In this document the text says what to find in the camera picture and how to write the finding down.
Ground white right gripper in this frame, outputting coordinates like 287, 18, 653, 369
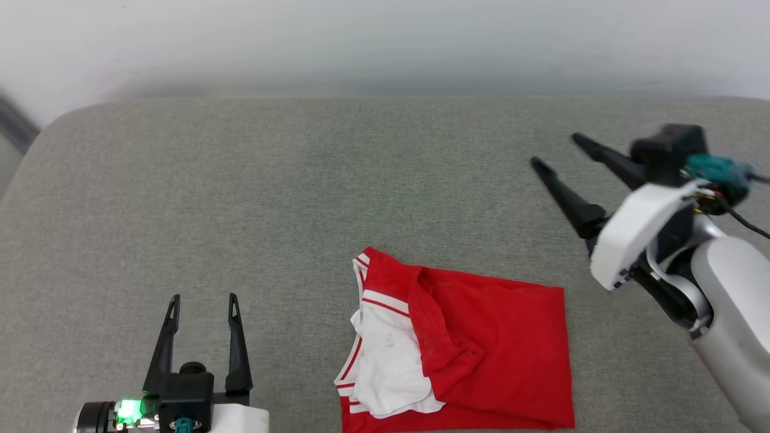
531, 133, 702, 292

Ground red and white shirt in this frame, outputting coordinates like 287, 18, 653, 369
334, 247, 576, 433

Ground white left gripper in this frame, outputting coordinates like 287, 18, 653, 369
73, 293, 270, 433

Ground grey wall trim strip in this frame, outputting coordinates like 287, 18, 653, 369
0, 93, 40, 154

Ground grey fabric sofa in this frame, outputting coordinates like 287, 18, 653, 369
0, 96, 770, 433

